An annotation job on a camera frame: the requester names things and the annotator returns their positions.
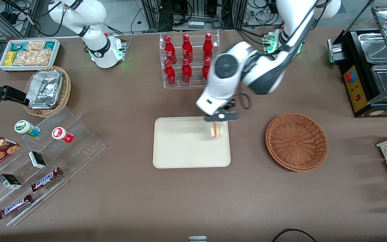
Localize triangular sandwich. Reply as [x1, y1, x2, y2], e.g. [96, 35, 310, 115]
[210, 121, 223, 138]

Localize black table edge cable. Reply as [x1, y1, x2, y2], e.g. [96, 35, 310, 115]
[272, 228, 318, 242]

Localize stacked aluminium foil trays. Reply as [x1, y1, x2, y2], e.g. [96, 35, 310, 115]
[26, 70, 63, 109]

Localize yellow snack pack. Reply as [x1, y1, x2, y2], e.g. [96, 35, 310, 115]
[5, 51, 18, 67]

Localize clear acrylic bottle rack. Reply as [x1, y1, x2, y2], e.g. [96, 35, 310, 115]
[159, 30, 220, 89]

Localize white snack bin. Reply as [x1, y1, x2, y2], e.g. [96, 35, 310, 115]
[0, 39, 61, 72]

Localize clear cookie bag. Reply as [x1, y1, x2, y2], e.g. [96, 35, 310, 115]
[25, 41, 46, 51]
[13, 50, 52, 67]

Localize black hot food warmer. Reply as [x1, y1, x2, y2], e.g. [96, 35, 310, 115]
[327, 0, 387, 118]

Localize clear acrylic stepped stand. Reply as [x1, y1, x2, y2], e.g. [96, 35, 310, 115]
[0, 106, 107, 227]

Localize red lid snack cup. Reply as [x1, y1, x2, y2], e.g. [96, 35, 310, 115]
[52, 127, 74, 144]

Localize brown wicker basket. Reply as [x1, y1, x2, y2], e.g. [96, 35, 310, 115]
[265, 113, 329, 172]

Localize beige plastic tray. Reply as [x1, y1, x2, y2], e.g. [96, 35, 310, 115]
[153, 116, 231, 168]

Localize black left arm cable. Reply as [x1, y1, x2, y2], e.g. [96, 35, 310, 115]
[235, 93, 252, 110]

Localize snickers bar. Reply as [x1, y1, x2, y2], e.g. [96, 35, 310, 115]
[0, 194, 33, 219]
[31, 167, 62, 192]

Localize red cola bottle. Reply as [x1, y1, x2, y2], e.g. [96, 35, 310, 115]
[181, 58, 192, 84]
[202, 59, 212, 83]
[164, 35, 177, 65]
[203, 33, 214, 62]
[164, 60, 176, 85]
[182, 34, 193, 64]

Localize light wicker basket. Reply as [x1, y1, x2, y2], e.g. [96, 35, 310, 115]
[24, 66, 72, 118]

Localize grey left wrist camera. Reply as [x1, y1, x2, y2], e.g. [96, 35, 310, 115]
[205, 112, 240, 122]

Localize small black carton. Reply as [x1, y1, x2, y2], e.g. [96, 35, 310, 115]
[28, 151, 47, 169]
[0, 174, 22, 190]

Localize green lid snack cup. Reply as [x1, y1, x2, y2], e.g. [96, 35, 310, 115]
[14, 120, 41, 138]

